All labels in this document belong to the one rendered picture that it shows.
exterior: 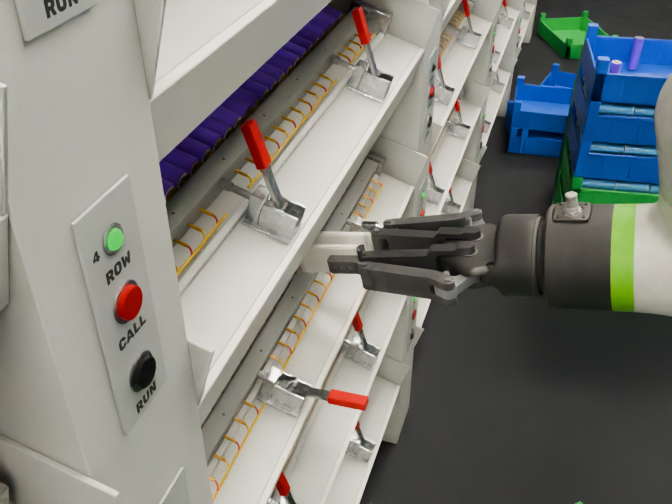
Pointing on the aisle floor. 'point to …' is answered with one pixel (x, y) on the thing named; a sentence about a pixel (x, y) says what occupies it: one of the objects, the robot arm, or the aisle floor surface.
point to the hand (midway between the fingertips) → (335, 252)
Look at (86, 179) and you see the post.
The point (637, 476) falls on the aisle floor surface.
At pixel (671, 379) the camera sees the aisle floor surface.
